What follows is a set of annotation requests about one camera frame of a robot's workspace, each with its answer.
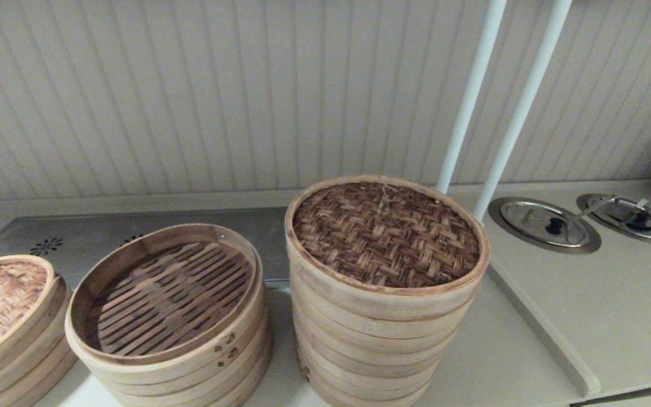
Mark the tall bamboo steamer stack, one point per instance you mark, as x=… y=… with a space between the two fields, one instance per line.
x=370 y=356

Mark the steel pot lid black knob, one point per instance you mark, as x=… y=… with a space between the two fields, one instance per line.
x=650 y=226
x=534 y=217

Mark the steel drain panel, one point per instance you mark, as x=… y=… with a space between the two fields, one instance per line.
x=77 y=234

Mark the white round pole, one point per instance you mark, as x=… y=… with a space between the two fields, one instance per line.
x=517 y=113
x=467 y=102

